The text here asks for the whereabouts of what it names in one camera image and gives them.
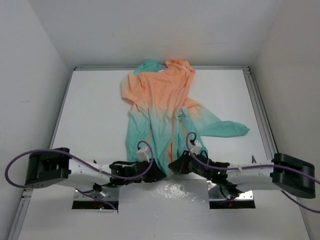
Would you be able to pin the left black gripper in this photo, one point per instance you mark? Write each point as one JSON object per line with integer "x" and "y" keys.
{"x": 155, "y": 173}

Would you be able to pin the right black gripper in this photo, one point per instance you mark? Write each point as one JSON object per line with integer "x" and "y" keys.
{"x": 180, "y": 165}

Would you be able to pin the orange and teal jacket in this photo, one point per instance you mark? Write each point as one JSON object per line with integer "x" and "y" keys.
{"x": 162, "y": 113}

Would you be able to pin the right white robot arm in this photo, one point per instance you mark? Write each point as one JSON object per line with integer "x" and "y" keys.
{"x": 282, "y": 173}

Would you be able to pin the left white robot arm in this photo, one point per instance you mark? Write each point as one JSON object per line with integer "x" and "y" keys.
{"x": 58, "y": 167}

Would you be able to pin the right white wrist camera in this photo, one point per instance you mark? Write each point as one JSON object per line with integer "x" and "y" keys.
{"x": 196, "y": 147}

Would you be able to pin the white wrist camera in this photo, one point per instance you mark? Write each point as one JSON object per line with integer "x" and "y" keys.
{"x": 144, "y": 154}
{"x": 196, "y": 147}

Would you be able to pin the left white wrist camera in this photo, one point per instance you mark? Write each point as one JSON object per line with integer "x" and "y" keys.
{"x": 144, "y": 154}

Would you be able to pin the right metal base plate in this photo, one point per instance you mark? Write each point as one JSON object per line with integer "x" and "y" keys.
{"x": 220, "y": 199}

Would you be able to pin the metal base plate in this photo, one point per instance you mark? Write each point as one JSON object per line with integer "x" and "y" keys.
{"x": 105, "y": 199}
{"x": 220, "y": 199}

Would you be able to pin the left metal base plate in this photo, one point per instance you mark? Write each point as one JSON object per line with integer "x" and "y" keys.
{"x": 105, "y": 199}

